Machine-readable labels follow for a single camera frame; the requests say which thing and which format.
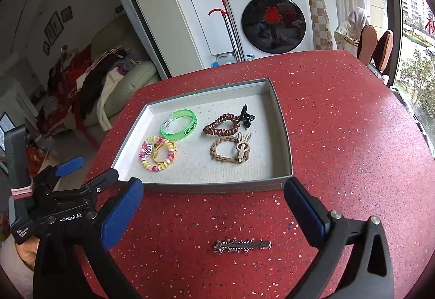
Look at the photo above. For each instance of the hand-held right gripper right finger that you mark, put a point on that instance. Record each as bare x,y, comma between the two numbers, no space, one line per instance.
304,210

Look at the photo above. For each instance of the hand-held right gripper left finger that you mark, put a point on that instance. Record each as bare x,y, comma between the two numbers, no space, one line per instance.
122,214

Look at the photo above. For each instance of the white draped cloth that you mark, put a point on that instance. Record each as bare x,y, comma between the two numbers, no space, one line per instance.
346,32

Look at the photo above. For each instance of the beige bunny hair clip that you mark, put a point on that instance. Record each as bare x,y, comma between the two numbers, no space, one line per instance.
240,149

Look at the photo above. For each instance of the person's left forearm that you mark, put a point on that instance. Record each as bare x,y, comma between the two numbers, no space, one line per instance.
13,258

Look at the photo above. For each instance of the black hair claw clip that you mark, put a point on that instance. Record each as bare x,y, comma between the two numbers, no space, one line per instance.
245,117

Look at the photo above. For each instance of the small black picture frame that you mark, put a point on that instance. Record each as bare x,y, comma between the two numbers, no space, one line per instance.
46,47

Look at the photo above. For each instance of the green translucent bangle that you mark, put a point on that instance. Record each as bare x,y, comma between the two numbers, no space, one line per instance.
185,129

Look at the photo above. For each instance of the pink rubber band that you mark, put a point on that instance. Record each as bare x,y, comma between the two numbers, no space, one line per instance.
22,191

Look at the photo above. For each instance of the white tall cabinet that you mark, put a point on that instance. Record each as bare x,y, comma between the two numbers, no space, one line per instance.
190,14

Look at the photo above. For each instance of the light green sofa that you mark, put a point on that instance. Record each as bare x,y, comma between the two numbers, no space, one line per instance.
139,78

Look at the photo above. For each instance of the red window decal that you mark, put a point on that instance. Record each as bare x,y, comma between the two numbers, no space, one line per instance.
431,24

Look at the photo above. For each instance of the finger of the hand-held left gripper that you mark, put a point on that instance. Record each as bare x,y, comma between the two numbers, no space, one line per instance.
100,183
71,165

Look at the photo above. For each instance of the orange round chair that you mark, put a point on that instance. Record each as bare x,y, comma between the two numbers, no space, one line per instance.
384,51
367,44

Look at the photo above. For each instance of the grey jewelry tray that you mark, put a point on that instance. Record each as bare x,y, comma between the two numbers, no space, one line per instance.
204,165

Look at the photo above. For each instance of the white detergent jug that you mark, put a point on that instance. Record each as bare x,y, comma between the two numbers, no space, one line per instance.
224,59

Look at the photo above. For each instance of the square red picture frame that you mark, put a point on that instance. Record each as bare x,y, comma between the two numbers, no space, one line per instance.
66,14

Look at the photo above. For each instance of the large black picture frame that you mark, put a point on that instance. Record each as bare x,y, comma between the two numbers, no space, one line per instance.
53,28

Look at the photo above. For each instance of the checkered folded board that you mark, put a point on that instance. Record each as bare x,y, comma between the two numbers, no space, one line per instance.
319,17

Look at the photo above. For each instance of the red printed blanket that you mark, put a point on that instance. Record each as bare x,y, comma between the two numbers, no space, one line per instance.
68,78

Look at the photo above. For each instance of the pile of clothes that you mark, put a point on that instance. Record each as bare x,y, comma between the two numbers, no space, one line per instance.
91,85

